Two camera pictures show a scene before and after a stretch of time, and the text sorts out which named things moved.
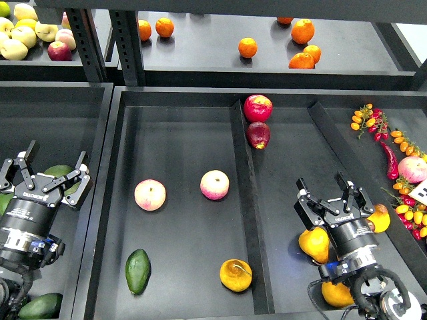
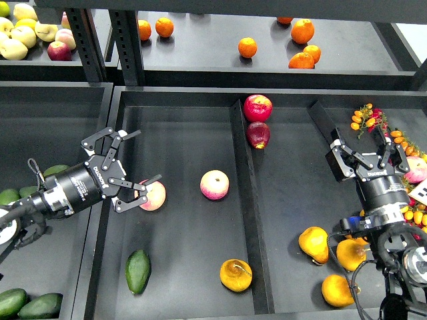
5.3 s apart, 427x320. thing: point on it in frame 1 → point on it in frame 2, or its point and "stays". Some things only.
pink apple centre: x=215 y=185 stays
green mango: x=138 y=271 stays
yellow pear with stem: x=236 y=275 stays
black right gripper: x=312 y=213 → x=371 y=165
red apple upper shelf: x=59 y=51 stays
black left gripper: x=78 y=196 → x=105 y=181
